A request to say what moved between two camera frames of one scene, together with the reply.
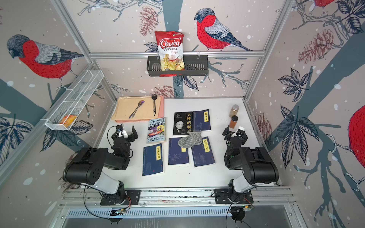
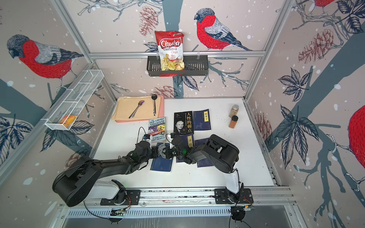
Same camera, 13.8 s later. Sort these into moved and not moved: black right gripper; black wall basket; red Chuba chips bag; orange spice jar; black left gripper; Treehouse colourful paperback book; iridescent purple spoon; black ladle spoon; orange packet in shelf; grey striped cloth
Moved: grey striped cloth; black right gripper; black left gripper
Not moved: iridescent purple spoon; black wall basket; orange spice jar; orange packet in shelf; Treehouse colourful paperback book; red Chuba chips bag; black ladle spoon
